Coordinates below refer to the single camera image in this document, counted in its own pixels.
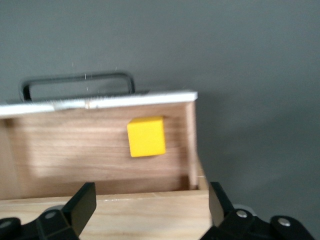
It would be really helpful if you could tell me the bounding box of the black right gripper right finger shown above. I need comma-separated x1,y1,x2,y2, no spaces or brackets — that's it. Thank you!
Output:
209,181,237,227

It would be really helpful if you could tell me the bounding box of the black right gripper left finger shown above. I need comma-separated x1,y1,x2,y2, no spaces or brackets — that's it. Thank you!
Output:
62,181,97,237

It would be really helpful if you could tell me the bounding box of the white-front drawer with black handle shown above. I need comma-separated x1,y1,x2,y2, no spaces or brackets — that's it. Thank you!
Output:
0,72,200,198

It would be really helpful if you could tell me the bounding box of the yellow cube block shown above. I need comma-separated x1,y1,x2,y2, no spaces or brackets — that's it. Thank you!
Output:
126,115,167,158

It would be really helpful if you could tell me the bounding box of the wooden drawer cabinet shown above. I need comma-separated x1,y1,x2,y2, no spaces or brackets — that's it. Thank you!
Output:
0,159,213,240

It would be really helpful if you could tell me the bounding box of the dark grey table cover sheet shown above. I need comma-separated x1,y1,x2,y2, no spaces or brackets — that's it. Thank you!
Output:
0,0,320,240

